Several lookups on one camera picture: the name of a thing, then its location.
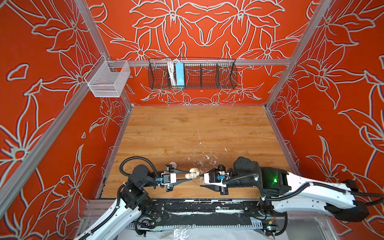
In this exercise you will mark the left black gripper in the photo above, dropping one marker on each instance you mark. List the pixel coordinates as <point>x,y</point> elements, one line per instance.
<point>177,171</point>

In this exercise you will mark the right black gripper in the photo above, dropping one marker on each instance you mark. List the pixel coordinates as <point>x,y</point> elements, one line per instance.
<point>214,188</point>

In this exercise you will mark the white earbud charging case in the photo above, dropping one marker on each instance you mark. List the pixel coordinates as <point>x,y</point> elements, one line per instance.
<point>193,173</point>

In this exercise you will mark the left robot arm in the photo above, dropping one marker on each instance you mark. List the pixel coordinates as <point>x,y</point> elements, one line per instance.
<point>133,202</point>

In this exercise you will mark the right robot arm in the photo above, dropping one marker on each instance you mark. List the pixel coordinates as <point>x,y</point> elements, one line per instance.
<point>282,191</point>

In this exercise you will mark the small green circuit board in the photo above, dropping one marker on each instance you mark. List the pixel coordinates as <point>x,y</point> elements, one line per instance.
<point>270,228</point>

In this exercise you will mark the blue box in basket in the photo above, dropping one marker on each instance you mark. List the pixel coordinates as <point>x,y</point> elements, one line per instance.
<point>180,76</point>

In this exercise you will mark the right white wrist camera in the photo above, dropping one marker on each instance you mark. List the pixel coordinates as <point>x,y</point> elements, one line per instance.
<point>220,176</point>

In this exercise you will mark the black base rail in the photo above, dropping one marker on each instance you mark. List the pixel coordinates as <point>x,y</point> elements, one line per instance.
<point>232,213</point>

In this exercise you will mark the black wire wall basket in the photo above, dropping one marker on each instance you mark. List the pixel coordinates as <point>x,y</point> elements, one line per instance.
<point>200,74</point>

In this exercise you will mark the clear plastic wall bin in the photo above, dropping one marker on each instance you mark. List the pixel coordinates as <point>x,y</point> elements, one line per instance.
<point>107,79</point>

